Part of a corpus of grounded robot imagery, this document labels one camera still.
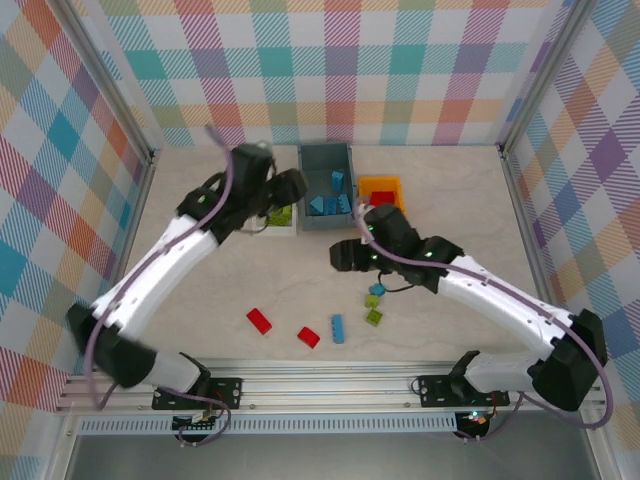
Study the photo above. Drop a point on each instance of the orange plastic bin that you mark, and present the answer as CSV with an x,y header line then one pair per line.
x,y
380,183

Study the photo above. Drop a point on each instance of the white plastic bin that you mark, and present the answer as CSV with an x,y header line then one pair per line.
x,y
280,231

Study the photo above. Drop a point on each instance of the grey plastic bin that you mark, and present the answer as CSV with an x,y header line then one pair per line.
x,y
325,165

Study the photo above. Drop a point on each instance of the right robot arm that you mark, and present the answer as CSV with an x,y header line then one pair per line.
x,y
500,295

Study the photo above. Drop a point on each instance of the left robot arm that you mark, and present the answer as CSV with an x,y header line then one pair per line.
x,y
150,270

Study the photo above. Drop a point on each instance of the small blue lego brick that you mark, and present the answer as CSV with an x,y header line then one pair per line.
x,y
376,289

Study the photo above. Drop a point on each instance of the small green lego brick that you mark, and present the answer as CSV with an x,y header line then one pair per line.
x,y
375,316
371,300

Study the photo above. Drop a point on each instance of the black controller board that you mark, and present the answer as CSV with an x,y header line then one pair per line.
x,y
475,418
197,425

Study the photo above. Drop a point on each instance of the aluminium side rail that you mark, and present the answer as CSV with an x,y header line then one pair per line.
x,y
135,215
527,215

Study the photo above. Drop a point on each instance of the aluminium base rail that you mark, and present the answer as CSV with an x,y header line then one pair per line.
x,y
325,385

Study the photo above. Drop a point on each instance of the aluminium frame post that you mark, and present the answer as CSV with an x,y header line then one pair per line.
x,y
545,75
107,75

